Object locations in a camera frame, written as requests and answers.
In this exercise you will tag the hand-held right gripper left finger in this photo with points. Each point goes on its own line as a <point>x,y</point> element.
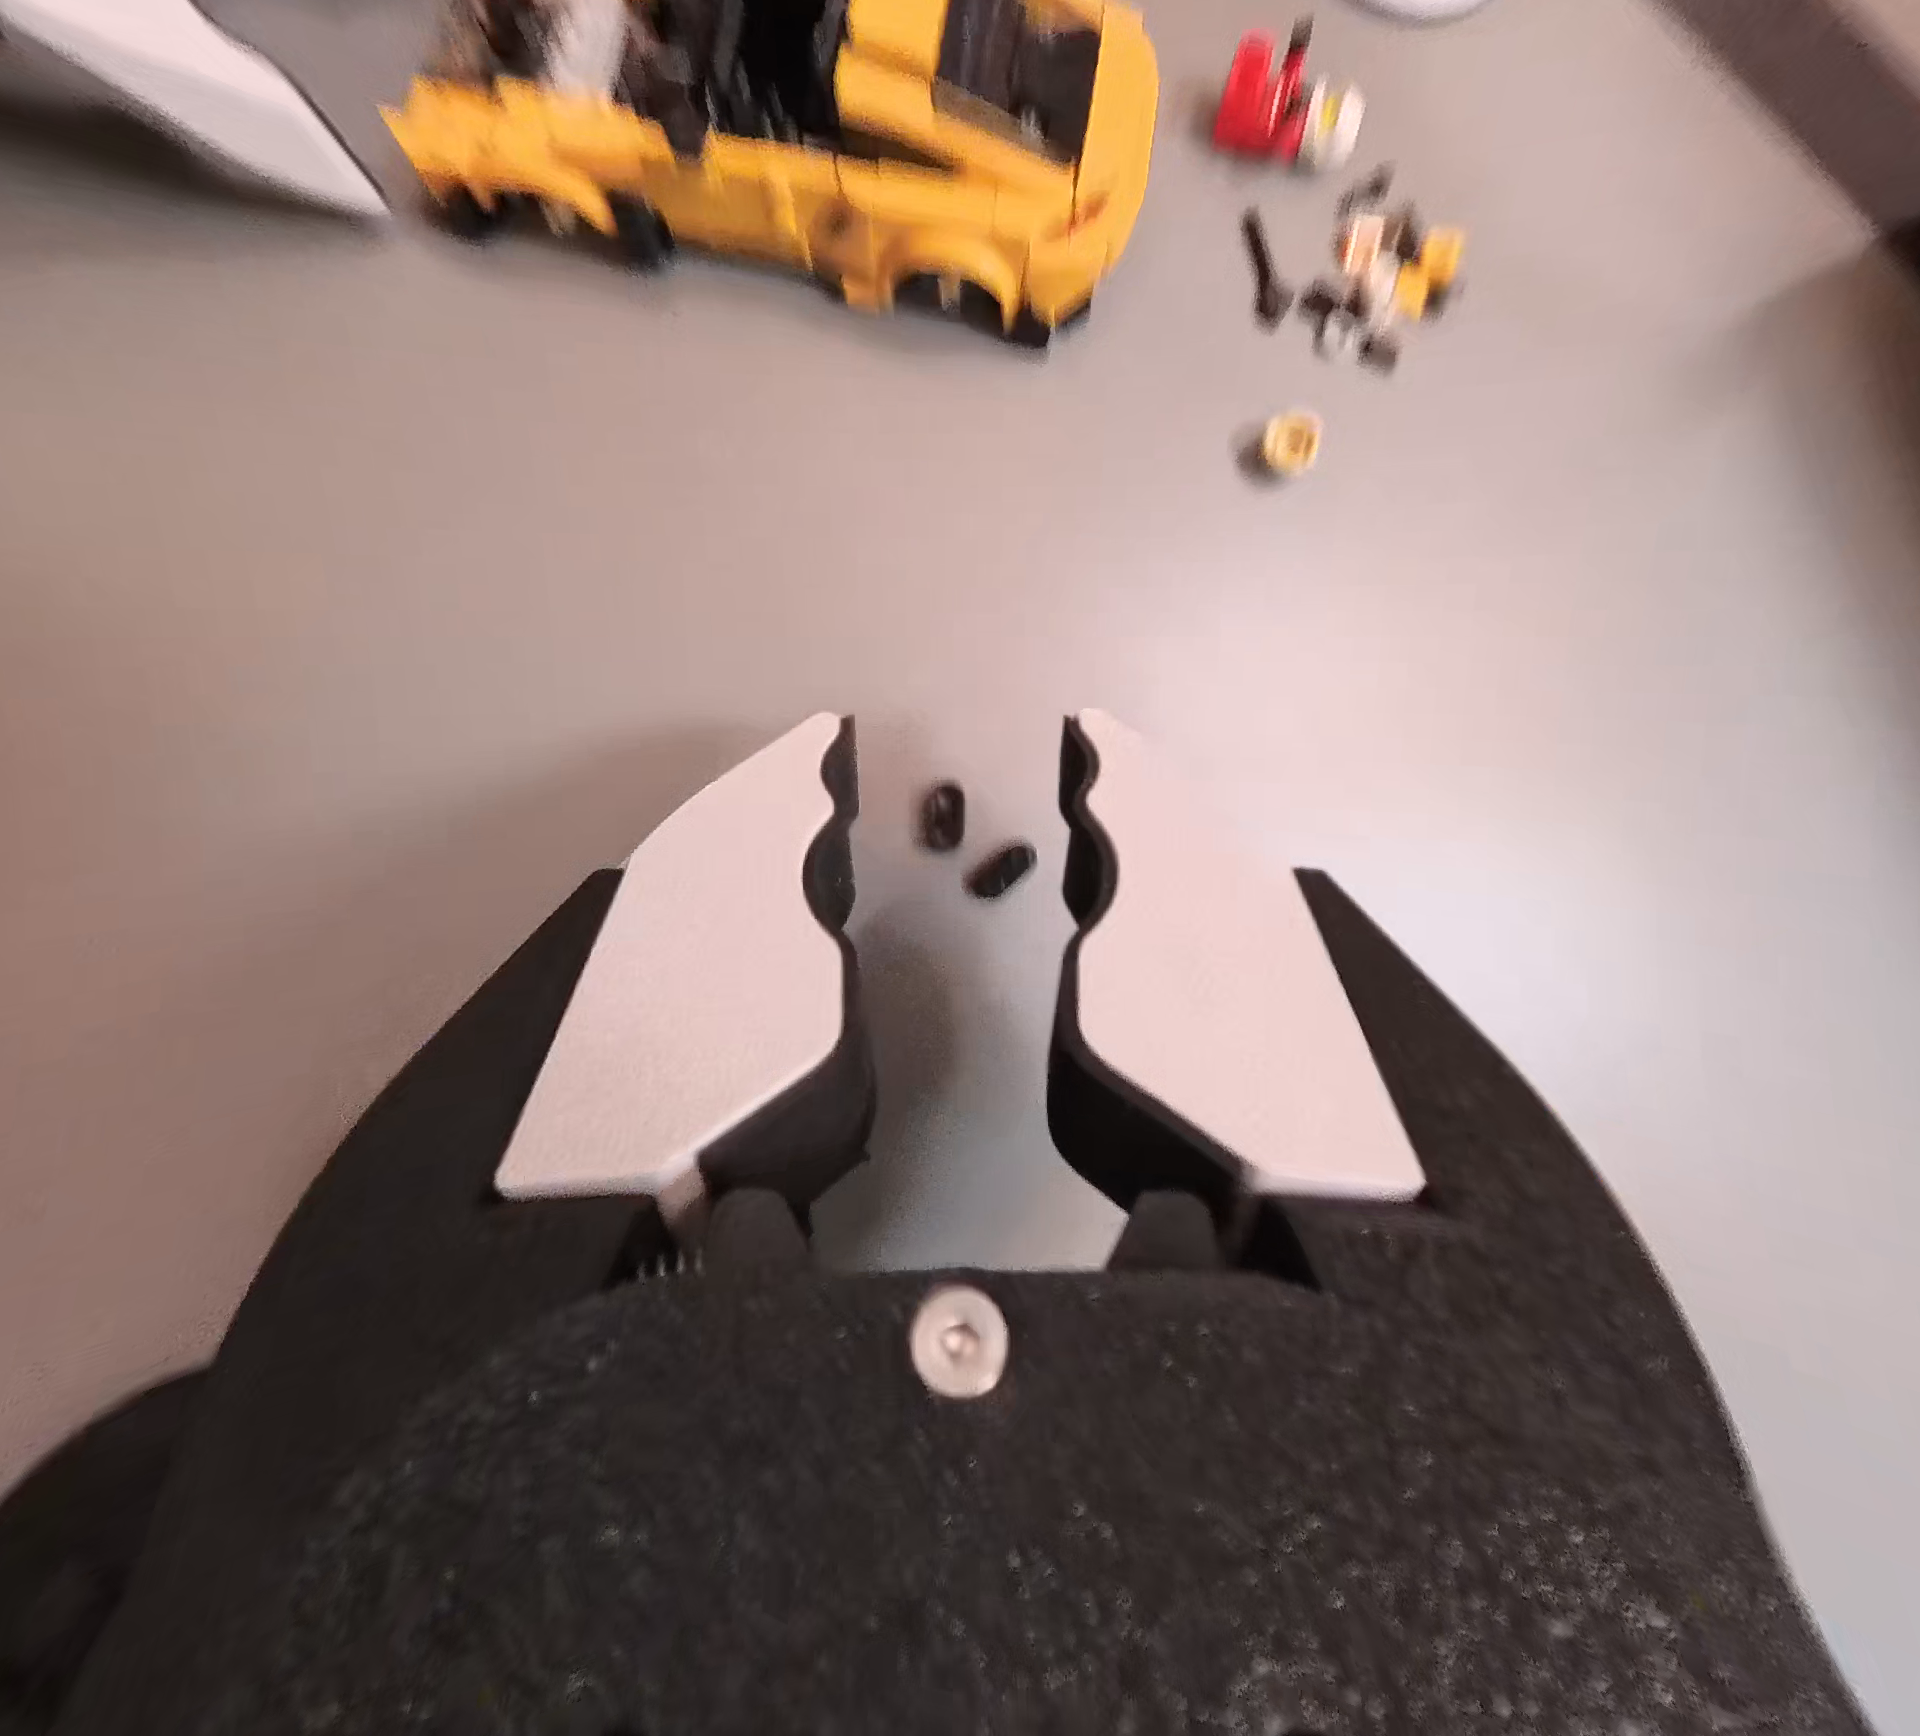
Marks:
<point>690,986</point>

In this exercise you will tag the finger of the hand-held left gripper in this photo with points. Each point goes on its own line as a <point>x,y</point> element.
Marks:
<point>135,24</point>

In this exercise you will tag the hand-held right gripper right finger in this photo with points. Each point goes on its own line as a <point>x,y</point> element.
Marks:
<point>1215,1000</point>

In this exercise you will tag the small black oval lego piece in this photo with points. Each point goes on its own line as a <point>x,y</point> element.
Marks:
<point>1000,868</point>
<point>943,818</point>

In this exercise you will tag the tan round lego piece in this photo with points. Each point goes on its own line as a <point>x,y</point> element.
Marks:
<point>1285,443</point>

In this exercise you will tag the black lego wrench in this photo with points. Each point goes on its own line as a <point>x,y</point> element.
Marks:
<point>1269,265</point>

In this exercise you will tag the pile of small lego pieces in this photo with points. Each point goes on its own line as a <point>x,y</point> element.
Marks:
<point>1389,273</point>

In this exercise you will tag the red lego minifigure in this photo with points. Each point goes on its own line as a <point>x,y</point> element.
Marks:
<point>1260,100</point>

